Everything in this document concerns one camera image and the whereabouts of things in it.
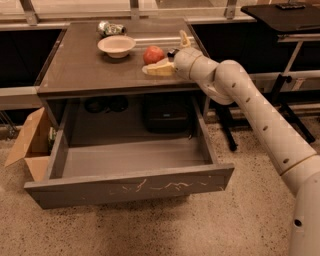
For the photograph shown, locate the grey open drawer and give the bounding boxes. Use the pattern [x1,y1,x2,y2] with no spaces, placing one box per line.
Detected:
[25,96,234,209]

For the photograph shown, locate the grey counter cabinet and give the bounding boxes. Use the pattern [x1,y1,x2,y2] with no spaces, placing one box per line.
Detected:
[34,17,221,134]

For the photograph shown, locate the black bag under counter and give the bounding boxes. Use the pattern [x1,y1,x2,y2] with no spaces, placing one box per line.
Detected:
[142,94,192,133]

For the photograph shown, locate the black side desk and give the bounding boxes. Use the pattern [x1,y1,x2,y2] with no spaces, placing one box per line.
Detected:
[205,3,320,143]

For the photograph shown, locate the black device on desk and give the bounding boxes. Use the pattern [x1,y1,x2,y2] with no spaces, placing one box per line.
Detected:
[276,2,306,10]

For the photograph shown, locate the black remote control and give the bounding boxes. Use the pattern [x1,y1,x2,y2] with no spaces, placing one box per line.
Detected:
[167,48,179,58]

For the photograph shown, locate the white paper bowl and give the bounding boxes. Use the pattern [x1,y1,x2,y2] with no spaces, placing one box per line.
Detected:
[97,35,136,59]

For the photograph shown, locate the black cables under counter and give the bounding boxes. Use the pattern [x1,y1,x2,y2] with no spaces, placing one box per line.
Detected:
[83,95,130,114]

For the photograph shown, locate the red apple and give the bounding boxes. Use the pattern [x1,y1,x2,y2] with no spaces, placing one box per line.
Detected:
[143,46,164,65]

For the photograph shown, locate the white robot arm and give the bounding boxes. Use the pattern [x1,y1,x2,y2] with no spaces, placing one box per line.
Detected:
[142,32,320,256]

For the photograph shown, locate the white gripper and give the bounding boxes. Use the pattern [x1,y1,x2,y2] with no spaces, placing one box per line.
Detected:
[142,30,202,80]

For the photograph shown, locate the brown cardboard box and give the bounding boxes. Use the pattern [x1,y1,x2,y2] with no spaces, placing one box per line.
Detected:
[5,107,51,181]

